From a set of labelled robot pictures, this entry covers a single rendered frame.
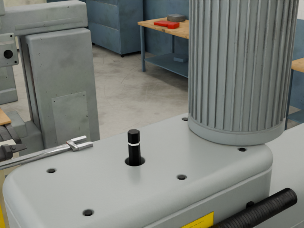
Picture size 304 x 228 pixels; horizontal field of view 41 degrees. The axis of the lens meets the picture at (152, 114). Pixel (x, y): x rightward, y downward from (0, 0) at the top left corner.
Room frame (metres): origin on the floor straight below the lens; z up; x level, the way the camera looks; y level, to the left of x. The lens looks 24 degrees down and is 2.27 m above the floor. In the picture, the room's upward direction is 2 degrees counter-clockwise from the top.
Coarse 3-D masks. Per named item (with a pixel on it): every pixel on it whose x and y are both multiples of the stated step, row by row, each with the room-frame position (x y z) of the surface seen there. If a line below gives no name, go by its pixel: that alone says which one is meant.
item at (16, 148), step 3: (12, 144) 1.31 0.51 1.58; (15, 144) 1.31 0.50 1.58; (18, 144) 1.32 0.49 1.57; (21, 144) 1.33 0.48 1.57; (24, 144) 1.33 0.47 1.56; (12, 147) 1.29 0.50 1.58; (15, 147) 1.30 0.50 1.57; (18, 147) 1.31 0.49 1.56; (21, 147) 1.31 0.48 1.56; (24, 147) 1.32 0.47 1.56; (15, 150) 1.29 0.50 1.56; (18, 150) 1.30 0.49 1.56; (21, 150) 1.31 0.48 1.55
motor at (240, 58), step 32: (192, 0) 0.75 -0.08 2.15; (224, 0) 0.69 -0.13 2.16; (256, 0) 0.68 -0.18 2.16; (288, 0) 0.70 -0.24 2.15; (192, 32) 0.75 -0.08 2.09; (224, 32) 0.69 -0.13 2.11; (256, 32) 0.68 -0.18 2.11; (288, 32) 0.70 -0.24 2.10; (192, 64) 0.75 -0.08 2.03; (224, 64) 0.69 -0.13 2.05; (256, 64) 0.68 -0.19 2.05; (288, 64) 0.72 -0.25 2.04; (192, 96) 0.75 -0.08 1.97; (224, 96) 0.69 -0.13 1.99; (256, 96) 0.68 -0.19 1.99; (192, 128) 0.74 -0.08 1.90; (224, 128) 0.69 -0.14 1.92; (256, 128) 0.68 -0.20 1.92
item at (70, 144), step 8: (64, 144) 0.69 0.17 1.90; (72, 144) 0.69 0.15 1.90; (80, 144) 0.69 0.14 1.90; (88, 144) 0.69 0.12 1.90; (40, 152) 0.66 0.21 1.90; (48, 152) 0.66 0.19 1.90; (56, 152) 0.67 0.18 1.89; (8, 160) 0.64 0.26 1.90; (16, 160) 0.64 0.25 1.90; (24, 160) 0.64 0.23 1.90; (32, 160) 0.65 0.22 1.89; (0, 168) 0.62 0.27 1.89
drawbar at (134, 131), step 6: (132, 132) 0.63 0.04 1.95; (138, 132) 0.63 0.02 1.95; (132, 138) 0.63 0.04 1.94; (138, 138) 0.63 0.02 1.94; (132, 150) 0.63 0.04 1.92; (138, 150) 0.63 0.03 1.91; (132, 156) 0.63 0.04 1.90; (138, 156) 0.63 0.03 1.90; (132, 162) 0.63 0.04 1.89; (138, 162) 0.63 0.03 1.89
